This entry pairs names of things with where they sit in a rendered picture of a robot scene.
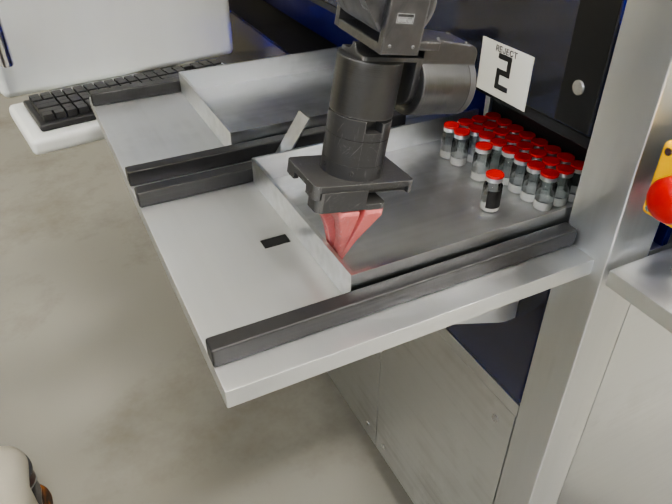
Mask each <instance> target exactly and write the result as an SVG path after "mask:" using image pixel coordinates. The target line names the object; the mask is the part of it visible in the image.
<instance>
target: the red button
mask: <svg viewBox="0 0 672 504"><path fill-rule="evenodd" d="M646 205H647V208H648V210H649V212H650V214H651V215H652V216H653V217H654V218H655V219H656V220H658V221H660V222H662V223H665V224H668V225H672V175H670V176H667V177H664V178H661V179H658V180H656V181H655V182H654V183H653V184H652V185H651V186H650V188H649V190H648V192H647V195H646Z"/></svg>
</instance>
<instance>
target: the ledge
mask: <svg viewBox="0 0 672 504"><path fill-rule="evenodd" d="M671 267H672V247H671V248H669V249H666V250H663V251H661V252H658V253H655V254H652V255H650V256H647V257H644V258H642V259H639V260H636V261H634V262H631V263H628V264H626V265H623V266H620V267H618V268H615V269H612V270H610V272H609V275H608V278H607V281H606V284H605V285H606V286H607V287H609V288H610V289H611V290H613V291H614V292H616V293H617V294H618V295H620V296H621V297H622V298H624V299H625V300H627V301H628V302H629V303H631V304H632V305H633V306H635V307H636V308H637V309H639V310H640V311H642V312H643V313H644V314H646V315H647V316H648V317H650V318H651V319H653V320H654V321H655V322H657V323H658V324H659V325H661V326H662V327H663V328H665V329H666V330H668V331H669V332H670V333H672V273H671V270H670V269H671Z"/></svg>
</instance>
